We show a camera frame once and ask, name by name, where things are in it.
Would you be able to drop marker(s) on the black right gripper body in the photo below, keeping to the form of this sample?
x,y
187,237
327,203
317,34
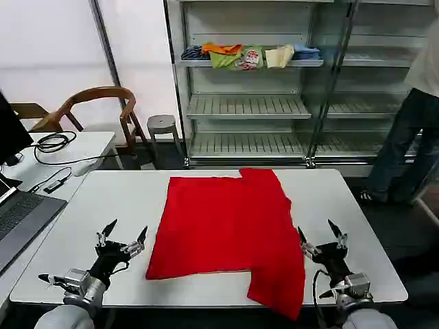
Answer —
x,y
332,260

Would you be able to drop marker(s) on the brown wooden chair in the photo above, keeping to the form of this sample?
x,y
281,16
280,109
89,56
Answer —
x,y
31,111

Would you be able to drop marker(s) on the white side desk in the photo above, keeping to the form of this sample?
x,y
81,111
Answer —
x,y
92,144

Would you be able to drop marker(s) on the grey round stool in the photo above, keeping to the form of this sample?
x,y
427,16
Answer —
x,y
161,121

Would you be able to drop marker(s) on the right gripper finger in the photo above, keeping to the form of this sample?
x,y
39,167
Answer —
x,y
309,250
341,240

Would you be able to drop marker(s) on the silver metal frame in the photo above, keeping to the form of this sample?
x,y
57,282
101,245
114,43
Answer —
x,y
428,209

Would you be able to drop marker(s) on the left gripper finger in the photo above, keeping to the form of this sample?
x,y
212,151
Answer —
x,y
104,234
136,246

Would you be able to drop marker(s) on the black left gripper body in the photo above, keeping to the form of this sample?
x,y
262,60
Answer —
x,y
106,260

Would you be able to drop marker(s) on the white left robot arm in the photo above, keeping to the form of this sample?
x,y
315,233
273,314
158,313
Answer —
x,y
80,286

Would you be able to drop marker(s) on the brown wooden armchair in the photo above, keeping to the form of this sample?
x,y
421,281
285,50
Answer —
x,y
99,92

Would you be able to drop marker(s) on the dark grey laptop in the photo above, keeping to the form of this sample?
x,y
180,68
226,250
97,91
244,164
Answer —
x,y
27,212

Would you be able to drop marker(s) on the red shirt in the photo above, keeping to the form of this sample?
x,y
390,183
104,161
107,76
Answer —
x,y
223,222

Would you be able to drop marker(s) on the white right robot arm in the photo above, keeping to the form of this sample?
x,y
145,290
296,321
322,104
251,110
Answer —
x,y
356,288

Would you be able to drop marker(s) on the black monitor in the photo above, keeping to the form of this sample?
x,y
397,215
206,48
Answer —
x,y
10,133

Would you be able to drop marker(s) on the grey shelf with folded clothes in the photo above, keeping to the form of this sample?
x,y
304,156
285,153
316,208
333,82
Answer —
x,y
247,106

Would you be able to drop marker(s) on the black metal pole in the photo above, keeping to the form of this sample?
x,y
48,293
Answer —
x,y
106,44

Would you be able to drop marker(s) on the empty grey metal shelf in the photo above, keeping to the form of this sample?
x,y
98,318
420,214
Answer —
x,y
363,106

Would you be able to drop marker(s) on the person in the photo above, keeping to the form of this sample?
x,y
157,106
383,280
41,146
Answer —
x,y
401,137

